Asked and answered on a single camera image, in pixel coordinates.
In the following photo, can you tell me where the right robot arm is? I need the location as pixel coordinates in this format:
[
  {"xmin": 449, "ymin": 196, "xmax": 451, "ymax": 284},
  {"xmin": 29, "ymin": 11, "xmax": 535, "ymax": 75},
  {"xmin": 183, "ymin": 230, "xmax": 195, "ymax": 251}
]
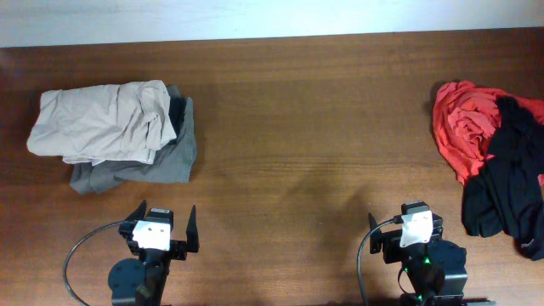
[{"xmin": 367, "ymin": 201, "xmax": 468, "ymax": 306}]

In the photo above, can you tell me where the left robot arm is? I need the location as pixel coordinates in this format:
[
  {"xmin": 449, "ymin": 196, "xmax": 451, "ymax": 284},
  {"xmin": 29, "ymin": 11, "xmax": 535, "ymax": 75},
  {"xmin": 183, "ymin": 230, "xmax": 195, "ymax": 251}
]
[{"xmin": 108, "ymin": 201, "xmax": 200, "ymax": 306}]

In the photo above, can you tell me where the grey folded garment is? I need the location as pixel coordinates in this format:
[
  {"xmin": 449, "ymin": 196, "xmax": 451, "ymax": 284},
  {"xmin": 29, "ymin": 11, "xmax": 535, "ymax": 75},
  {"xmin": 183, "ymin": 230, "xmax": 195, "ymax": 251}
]
[{"xmin": 70, "ymin": 85, "xmax": 197, "ymax": 195}]

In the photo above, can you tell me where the beige folded garment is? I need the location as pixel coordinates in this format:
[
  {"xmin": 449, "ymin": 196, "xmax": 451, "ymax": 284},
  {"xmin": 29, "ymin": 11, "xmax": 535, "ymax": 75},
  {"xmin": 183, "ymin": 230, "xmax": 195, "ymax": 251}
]
[{"xmin": 26, "ymin": 80, "xmax": 177, "ymax": 165}]

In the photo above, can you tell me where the red crumpled shirt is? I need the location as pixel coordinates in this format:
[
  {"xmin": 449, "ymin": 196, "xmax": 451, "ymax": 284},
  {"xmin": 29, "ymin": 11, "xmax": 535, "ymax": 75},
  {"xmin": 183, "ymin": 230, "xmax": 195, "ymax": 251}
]
[{"xmin": 433, "ymin": 81, "xmax": 543, "ymax": 185}]

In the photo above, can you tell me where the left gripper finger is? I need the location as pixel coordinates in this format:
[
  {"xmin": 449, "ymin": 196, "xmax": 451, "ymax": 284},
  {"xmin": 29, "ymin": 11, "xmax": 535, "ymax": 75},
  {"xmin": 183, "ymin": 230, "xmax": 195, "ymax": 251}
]
[
  {"xmin": 186, "ymin": 206, "xmax": 200, "ymax": 252},
  {"xmin": 125, "ymin": 200, "xmax": 147, "ymax": 222}
]

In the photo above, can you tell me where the black polo shirt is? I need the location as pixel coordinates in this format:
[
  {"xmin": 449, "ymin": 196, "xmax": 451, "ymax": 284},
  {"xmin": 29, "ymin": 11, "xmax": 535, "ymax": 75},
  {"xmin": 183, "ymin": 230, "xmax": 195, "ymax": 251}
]
[{"xmin": 462, "ymin": 97, "xmax": 543, "ymax": 261}]

